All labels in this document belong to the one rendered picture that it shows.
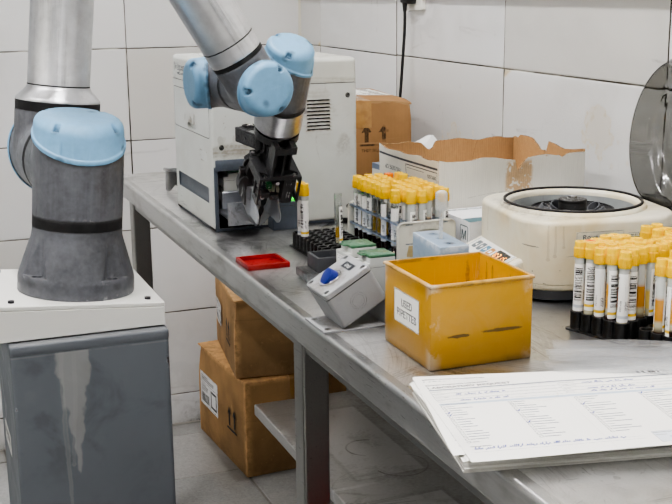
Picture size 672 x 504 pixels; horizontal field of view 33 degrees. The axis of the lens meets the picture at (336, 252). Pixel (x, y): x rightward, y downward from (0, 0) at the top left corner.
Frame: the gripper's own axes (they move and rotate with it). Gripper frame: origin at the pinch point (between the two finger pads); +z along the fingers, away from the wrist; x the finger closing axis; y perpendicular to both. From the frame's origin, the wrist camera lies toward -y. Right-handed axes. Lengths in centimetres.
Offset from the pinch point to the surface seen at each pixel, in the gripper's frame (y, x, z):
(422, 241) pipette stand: 39.6, 7.4, -28.2
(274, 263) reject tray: 17.7, -3.2, -5.7
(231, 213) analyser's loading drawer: -5.2, -2.7, 3.5
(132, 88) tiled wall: -129, 9, 62
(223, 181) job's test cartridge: -12.9, -2.1, 2.6
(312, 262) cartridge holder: 24.0, 0.0, -11.3
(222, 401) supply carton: -60, 24, 122
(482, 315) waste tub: 61, 4, -37
